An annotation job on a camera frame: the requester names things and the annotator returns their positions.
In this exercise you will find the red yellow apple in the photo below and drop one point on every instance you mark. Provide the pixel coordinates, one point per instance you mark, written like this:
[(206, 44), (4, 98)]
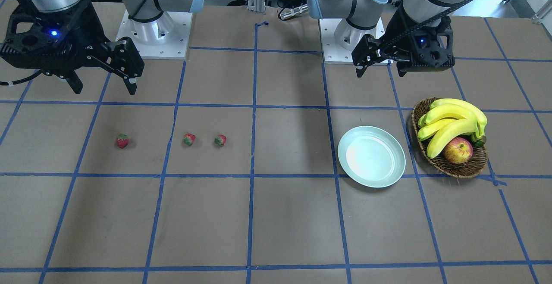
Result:
[(458, 151)]

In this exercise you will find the pale green plate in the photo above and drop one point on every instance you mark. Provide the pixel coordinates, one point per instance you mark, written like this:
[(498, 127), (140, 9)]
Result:
[(371, 156)]

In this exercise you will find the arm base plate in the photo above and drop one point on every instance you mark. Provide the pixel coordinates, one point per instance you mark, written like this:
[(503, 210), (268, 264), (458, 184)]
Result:
[(172, 42), (338, 39)]

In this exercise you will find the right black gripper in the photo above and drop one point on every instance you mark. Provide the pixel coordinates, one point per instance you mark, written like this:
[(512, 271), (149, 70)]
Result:
[(87, 29)]

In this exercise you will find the woven wicker basket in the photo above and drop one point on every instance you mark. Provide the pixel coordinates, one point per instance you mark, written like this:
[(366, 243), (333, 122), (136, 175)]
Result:
[(470, 169)]

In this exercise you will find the red strawberry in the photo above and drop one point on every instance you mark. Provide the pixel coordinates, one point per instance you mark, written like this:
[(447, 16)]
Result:
[(188, 139), (220, 140), (122, 140)]

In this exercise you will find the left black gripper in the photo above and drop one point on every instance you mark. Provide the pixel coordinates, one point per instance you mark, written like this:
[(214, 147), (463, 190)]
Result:
[(396, 37)]

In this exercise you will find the yellow banana bunch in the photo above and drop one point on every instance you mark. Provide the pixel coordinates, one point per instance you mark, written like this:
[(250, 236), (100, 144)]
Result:
[(447, 119)]

